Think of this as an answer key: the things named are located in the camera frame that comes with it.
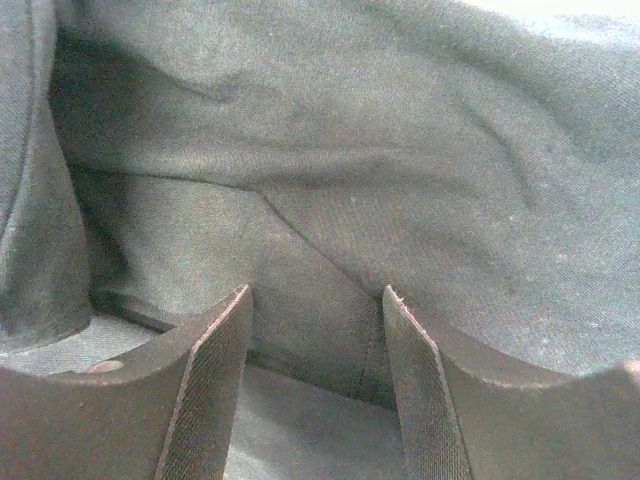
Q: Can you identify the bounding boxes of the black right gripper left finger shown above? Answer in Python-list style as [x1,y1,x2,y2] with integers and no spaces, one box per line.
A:
[1,285,253,479]

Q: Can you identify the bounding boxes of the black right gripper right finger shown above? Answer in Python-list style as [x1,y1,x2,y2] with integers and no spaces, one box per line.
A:
[382,286,639,479]

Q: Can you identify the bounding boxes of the black t-shirt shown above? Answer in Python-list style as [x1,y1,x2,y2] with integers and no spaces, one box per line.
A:
[1,1,639,479]

